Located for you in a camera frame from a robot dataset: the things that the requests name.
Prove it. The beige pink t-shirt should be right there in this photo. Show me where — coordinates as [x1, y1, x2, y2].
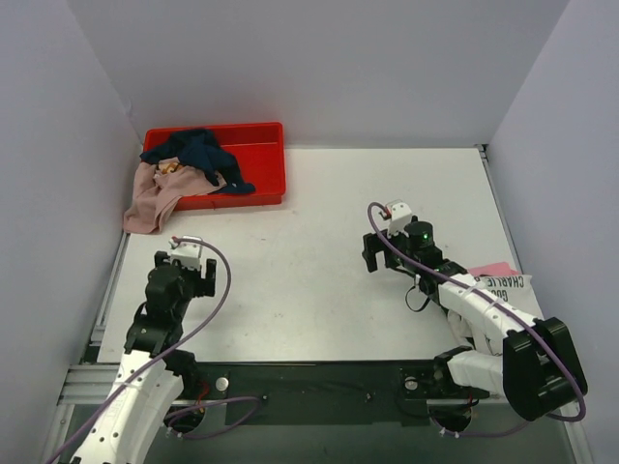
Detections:
[123, 158, 227, 234]

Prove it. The aluminium frame rail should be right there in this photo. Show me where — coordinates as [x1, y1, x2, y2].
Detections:
[58, 360, 580, 406]

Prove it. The folded pink t-shirt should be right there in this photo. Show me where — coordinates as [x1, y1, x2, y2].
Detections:
[468, 262, 519, 277]

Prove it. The navy blue t-shirt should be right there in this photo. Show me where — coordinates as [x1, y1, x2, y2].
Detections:
[140, 129, 256, 194]

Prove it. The white and green t-shirt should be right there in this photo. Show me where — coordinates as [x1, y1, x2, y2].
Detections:
[439, 275, 541, 356]

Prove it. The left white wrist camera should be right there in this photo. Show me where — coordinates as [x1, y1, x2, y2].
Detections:
[169, 236, 202, 271]

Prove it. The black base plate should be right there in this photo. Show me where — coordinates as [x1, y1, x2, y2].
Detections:
[176, 360, 489, 426]

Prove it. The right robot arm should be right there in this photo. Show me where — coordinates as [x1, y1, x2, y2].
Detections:
[362, 218, 588, 421]

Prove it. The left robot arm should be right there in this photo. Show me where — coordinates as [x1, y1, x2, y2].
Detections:
[71, 243, 217, 463]

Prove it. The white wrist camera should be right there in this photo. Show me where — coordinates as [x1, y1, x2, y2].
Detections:
[380, 199, 413, 238]
[169, 236, 202, 271]

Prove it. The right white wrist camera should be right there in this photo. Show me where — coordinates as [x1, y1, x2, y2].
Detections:
[380, 199, 413, 238]

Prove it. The red plastic bin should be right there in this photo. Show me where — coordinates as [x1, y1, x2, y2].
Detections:
[142, 121, 288, 213]

